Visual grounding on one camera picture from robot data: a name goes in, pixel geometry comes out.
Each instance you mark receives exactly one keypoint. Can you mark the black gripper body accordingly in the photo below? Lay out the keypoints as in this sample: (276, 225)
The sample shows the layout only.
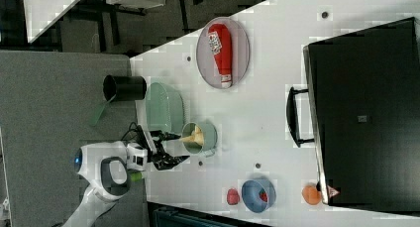
(159, 155)

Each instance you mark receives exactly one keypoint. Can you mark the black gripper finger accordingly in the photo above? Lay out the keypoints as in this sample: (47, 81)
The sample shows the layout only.
(170, 136)
(169, 162)

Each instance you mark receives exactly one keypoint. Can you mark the yellow plush banana bunch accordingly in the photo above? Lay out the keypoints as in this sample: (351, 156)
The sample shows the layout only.
(196, 136)

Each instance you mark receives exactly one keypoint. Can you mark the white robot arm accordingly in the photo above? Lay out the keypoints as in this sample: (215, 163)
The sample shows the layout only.
(110, 169)

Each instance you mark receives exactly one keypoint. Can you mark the green mug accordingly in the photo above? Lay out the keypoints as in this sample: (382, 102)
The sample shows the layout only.
(210, 139)

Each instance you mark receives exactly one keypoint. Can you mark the green marker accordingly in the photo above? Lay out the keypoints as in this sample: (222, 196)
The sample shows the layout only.
(137, 176)

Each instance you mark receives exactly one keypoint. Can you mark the tall black cup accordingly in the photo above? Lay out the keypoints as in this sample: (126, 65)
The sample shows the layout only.
(124, 88)

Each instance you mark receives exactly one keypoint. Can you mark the green spatula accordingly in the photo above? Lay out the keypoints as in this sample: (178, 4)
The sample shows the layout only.
(96, 116)

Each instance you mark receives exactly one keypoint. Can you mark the red strawberry toy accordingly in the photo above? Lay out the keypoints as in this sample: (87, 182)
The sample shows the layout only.
(233, 197)

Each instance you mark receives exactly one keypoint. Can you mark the grey round plate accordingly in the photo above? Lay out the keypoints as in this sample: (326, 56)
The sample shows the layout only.
(240, 48)

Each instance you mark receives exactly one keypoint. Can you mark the blue bowl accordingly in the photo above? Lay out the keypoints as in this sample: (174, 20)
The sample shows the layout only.
(250, 193)

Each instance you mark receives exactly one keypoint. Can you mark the red toy in bowl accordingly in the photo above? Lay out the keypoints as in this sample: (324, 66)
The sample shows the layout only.
(263, 196)

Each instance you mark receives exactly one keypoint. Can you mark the red ketchup bottle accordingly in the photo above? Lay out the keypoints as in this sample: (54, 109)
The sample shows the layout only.
(220, 42)

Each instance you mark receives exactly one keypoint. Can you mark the orange fruit toy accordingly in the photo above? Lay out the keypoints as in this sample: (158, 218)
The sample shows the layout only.
(311, 195)

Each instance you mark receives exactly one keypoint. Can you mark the black toaster oven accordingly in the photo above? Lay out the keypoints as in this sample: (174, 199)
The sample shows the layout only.
(363, 90)

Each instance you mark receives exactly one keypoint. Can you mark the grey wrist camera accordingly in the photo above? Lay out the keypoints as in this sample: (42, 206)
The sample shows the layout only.
(145, 141)

